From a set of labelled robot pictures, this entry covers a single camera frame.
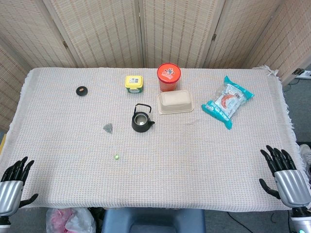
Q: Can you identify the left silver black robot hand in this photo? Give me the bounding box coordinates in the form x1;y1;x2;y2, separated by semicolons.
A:
0;156;39;216

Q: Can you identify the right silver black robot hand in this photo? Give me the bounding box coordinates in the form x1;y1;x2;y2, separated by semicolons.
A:
259;145;311;209

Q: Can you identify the grey pyramid tea bag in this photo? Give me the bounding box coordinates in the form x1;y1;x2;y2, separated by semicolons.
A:
103;122;121;161

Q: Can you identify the clear plastic bag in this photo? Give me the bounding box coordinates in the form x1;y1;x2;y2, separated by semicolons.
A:
46;207;97;233

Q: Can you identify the black teapot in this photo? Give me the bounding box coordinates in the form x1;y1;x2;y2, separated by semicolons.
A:
131;103;156;133

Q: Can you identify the yellow board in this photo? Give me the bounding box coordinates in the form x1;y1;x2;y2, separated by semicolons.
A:
0;133;7;156

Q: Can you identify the woven beige tablecloth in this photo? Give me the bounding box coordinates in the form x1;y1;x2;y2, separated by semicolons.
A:
0;66;301;213

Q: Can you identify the teal snack package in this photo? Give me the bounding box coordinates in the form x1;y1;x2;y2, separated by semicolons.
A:
201;75;255;130

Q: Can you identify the white power strip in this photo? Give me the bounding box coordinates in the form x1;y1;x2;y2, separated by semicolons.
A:
293;68;311;79

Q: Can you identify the beige pulp food box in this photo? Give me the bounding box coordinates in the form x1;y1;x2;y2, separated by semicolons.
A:
156;90;195;115

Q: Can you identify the yellow lidded container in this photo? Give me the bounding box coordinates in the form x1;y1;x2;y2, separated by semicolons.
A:
124;75;144;94

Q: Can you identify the red lidded tub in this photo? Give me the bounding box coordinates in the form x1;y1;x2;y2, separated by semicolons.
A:
156;63;182;92

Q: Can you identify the bamboo folding screen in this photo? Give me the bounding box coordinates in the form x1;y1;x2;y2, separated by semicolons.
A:
0;0;311;133

